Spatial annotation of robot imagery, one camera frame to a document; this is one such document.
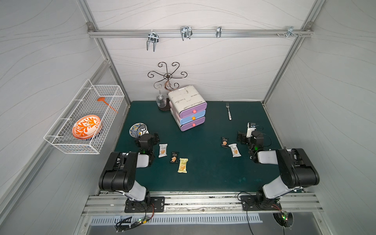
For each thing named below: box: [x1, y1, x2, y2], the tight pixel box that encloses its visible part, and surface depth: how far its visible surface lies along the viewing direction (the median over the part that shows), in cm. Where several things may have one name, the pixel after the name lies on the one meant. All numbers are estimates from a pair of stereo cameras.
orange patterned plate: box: [72, 114, 102, 140], surface depth 64 cm
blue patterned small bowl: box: [129, 122, 144, 139], surface depth 101 cm
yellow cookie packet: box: [177, 157, 189, 174], surface depth 88 cm
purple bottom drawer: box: [180, 117, 206, 132], surface depth 103 cm
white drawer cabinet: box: [167, 85, 208, 132], surface depth 95 cm
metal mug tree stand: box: [147, 61, 188, 112], surface depth 95 cm
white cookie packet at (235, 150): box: [228, 143, 242, 158], surface depth 94 cm
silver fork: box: [225, 102, 233, 121], surface depth 119 cm
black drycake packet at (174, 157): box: [169, 151, 180, 164], surface depth 90 cm
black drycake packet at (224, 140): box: [220, 136, 229, 149], surface depth 98 cm
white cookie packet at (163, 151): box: [158, 143, 168, 158], surface depth 94 cm
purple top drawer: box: [179, 102, 208, 118], surface depth 91 cm
